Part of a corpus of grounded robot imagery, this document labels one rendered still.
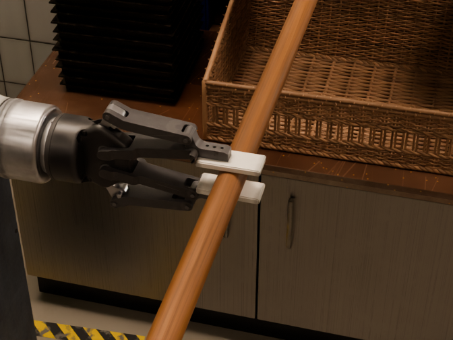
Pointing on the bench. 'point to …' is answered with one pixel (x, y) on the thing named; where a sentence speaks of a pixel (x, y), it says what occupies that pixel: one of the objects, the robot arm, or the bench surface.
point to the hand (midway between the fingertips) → (231, 175)
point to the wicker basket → (290, 94)
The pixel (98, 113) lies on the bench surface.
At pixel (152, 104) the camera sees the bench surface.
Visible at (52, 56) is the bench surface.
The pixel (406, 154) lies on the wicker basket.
